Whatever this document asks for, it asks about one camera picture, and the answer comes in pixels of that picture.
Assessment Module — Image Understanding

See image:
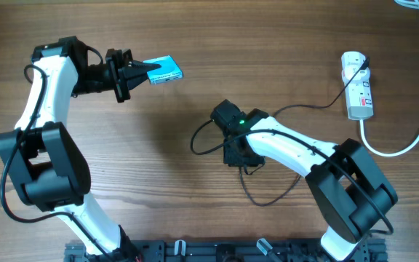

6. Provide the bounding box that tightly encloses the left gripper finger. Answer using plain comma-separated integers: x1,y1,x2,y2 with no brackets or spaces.
127,74,148,91
124,60,161,76

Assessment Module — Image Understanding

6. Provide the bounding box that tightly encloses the smartphone with teal screen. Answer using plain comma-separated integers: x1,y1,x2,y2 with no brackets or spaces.
144,55,184,84

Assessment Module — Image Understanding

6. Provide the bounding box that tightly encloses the black USB charging cable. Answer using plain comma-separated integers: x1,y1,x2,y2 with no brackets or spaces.
238,56,371,207

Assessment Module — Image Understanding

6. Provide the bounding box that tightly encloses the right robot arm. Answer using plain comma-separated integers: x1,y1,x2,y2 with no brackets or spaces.
210,100,398,261

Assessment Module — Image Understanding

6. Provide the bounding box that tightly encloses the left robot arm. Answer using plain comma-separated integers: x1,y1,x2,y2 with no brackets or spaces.
0,36,159,261

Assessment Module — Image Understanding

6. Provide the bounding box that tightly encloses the white power strip socket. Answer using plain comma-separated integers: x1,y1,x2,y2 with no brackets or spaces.
341,51,374,121

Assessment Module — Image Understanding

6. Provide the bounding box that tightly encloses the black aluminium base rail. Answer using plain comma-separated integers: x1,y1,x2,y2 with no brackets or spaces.
63,239,388,262

